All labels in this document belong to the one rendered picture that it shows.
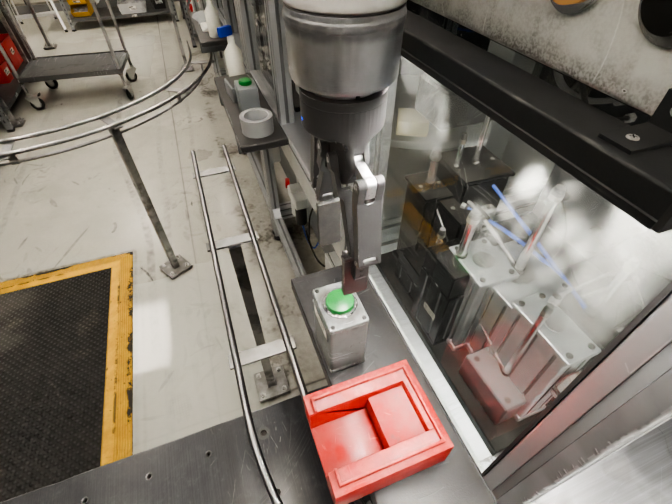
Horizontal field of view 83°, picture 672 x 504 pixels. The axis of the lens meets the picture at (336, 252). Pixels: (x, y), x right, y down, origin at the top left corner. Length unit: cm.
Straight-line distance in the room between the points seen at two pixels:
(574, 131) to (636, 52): 5
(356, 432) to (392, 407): 6
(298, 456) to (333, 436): 25
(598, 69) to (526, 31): 6
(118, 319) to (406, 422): 164
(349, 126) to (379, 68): 5
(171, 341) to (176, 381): 20
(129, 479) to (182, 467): 9
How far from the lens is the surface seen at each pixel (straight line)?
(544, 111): 24
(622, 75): 27
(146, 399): 175
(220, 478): 83
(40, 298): 231
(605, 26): 27
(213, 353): 175
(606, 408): 36
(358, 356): 60
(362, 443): 57
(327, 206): 46
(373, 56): 30
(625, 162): 22
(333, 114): 32
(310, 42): 30
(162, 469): 87
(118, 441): 171
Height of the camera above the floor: 146
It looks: 46 degrees down
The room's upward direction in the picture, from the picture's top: straight up
